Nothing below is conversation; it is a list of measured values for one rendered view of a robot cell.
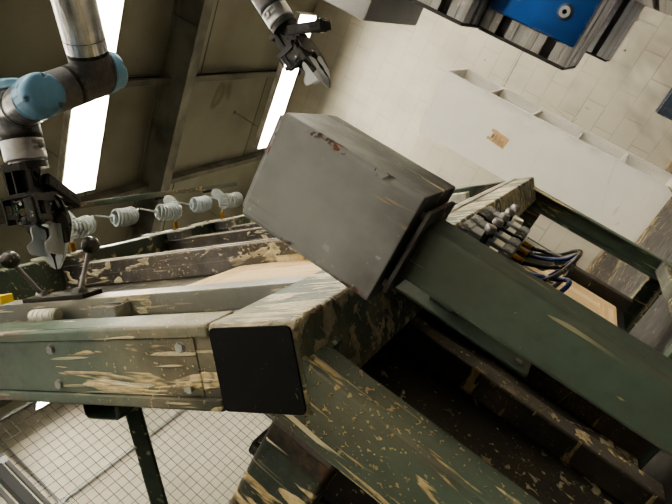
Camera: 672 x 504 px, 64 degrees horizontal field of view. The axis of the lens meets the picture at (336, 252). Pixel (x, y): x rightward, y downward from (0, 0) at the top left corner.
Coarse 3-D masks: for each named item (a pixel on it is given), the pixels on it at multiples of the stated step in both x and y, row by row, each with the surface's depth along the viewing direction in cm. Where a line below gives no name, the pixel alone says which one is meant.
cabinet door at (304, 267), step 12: (264, 264) 130; (276, 264) 126; (288, 264) 123; (300, 264) 121; (312, 264) 118; (216, 276) 124; (228, 276) 121; (240, 276) 119; (252, 276) 116; (264, 276) 113; (276, 276) 111; (288, 276) 108
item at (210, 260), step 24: (72, 216) 165; (72, 240) 166; (264, 240) 136; (72, 264) 164; (96, 264) 159; (120, 264) 154; (144, 264) 150; (168, 264) 146; (192, 264) 143; (216, 264) 139; (240, 264) 136
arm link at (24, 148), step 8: (0, 144) 101; (8, 144) 100; (16, 144) 100; (24, 144) 101; (32, 144) 102; (40, 144) 103; (8, 152) 101; (16, 152) 101; (24, 152) 101; (32, 152) 102; (40, 152) 103; (8, 160) 101; (16, 160) 101; (24, 160) 102
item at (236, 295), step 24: (168, 288) 103; (192, 288) 98; (216, 288) 93; (240, 288) 91; (264, 288) 89; (0, 312) 122; (24, 312) 118; (72, 312) 111; (144, 312) 102; (168, 312) 99
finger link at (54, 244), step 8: (56, 224) 106; (56, 232) 106; (48, 240) 104; (56, 240) 106; (48, 248) 104; (56, 248) 106; (64, 248) 107; (56, 256) 108; (64, 256) 108; (56, 264) 108
